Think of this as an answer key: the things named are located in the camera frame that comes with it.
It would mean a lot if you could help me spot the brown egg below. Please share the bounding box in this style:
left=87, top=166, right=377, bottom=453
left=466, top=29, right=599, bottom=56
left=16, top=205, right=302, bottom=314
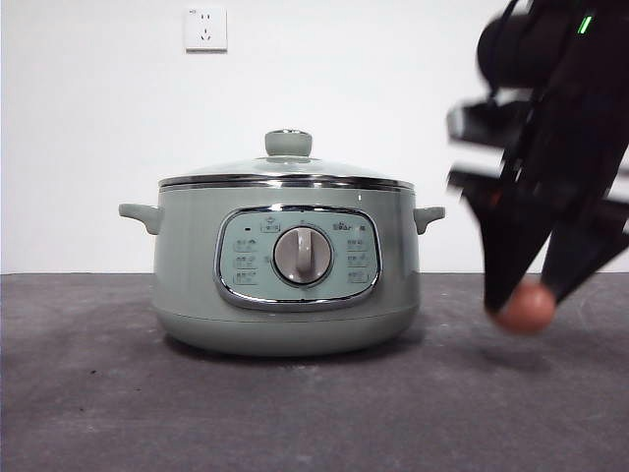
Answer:
left=492, top=283, right=557, bottom=337

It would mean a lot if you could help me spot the glass lid with green knob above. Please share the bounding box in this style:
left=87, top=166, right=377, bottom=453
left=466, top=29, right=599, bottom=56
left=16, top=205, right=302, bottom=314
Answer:
left=158, top=128, right=416, bottom=191

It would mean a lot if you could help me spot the sage green electric cooking pot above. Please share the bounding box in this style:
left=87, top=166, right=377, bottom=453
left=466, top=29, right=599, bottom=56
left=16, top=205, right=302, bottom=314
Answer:
left=118, top=184, right=447, bottom=358

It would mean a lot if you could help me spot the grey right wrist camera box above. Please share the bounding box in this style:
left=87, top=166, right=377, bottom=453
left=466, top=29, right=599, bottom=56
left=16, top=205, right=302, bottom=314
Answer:
left=445, top=99, right=523, bottom=145

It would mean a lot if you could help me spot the white wall socket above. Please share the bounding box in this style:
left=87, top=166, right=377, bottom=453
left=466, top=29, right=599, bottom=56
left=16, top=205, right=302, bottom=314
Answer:
left=185, top=6, right=229, bottom=54

